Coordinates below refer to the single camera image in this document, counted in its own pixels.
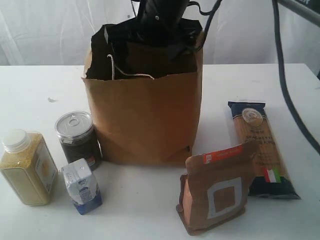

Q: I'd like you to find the spaghetti packet with Italian flag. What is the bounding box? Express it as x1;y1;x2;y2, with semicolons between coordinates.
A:
228;101;301;200

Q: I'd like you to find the dark can with pull-tab lid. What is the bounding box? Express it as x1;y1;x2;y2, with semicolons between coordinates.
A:
55;111;102;171

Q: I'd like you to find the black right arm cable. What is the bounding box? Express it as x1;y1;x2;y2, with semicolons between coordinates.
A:
189;0;320;151

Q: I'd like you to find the brown paper shopping bag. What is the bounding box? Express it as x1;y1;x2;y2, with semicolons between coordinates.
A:
82;24;203;166

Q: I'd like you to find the small white blue carton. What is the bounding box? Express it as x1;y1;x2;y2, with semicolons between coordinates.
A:
61;158;102;215

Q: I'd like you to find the brown kraft stand-up pouch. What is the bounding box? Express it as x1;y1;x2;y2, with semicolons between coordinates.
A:
176;140;258;236

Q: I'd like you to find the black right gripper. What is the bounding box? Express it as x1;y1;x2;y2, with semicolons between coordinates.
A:
135;0;195;47

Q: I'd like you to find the yellow grain bottle white cap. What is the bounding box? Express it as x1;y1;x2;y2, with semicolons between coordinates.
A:
0;129;58;206

